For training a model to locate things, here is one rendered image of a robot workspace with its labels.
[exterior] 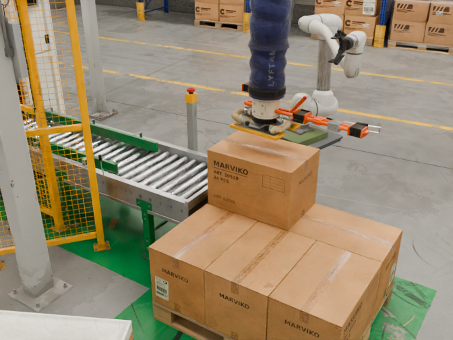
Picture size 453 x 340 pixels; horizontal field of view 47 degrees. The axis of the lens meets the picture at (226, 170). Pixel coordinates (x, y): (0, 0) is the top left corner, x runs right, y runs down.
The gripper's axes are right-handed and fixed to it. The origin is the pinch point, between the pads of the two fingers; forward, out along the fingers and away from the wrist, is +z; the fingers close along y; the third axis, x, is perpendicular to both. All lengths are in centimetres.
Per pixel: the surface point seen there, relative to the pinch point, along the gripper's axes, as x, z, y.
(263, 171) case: 18, 41, 68
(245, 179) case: 31, 42, 76
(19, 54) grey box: 127, 119, -2
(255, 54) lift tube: 32.3, 31.5, 0.9
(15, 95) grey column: 131, 124, 20
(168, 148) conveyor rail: 136, -3, 100
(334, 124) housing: -17.3, 25.8, 33.8
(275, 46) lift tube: 21.1, 28.9, -4.4
